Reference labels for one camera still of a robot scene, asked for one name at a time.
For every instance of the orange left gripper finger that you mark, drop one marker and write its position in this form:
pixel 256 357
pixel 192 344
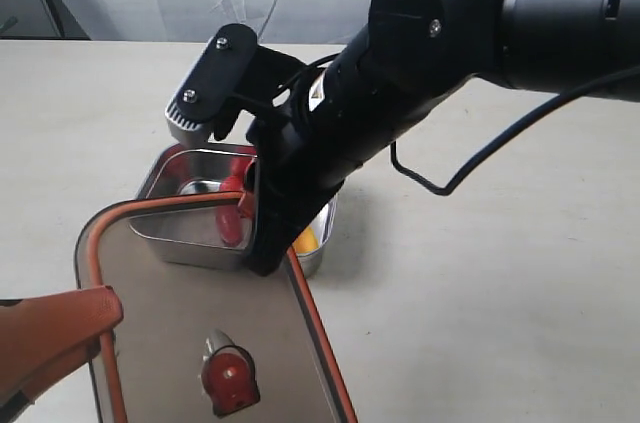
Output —
pixel 45 339

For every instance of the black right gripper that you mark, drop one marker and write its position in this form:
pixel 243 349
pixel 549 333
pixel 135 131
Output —
pixel 334 123

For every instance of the red toy sausage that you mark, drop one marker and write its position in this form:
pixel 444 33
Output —
pixel 231 213

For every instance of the yellow toy cheese wedge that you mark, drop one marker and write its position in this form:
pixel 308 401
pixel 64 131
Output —
pixel 306 242

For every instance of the dark transparent box lid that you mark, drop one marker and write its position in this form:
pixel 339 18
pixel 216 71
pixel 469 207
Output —
pixel 193 338

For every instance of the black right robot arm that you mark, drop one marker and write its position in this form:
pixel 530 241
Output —
pixel 410 56

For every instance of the stainless steel lunch box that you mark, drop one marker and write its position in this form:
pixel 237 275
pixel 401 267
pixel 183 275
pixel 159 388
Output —
pixel 210 237

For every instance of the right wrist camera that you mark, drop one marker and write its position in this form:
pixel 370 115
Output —
pixel 234 73

